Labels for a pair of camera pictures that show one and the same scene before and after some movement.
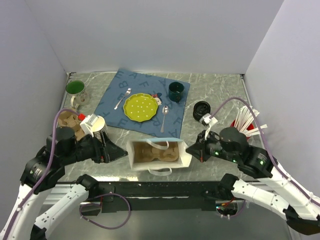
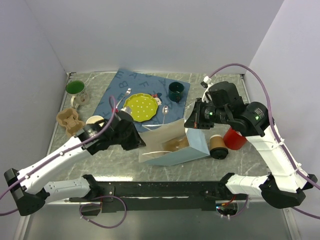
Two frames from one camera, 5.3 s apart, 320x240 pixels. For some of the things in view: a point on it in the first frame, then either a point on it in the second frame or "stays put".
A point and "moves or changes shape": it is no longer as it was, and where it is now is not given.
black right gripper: (196, 150) -> (195, 120)
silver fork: (128, 92) stays put
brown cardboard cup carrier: (144, 152) -> (175, 144)
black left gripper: (106, 151) -> (136, 141)
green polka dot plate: (140, 107) stays put
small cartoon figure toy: (157, 96) stays put
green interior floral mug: (79, 97) stays put
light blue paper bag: (159, 156) moves or changes shape
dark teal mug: (175, 91) stays put
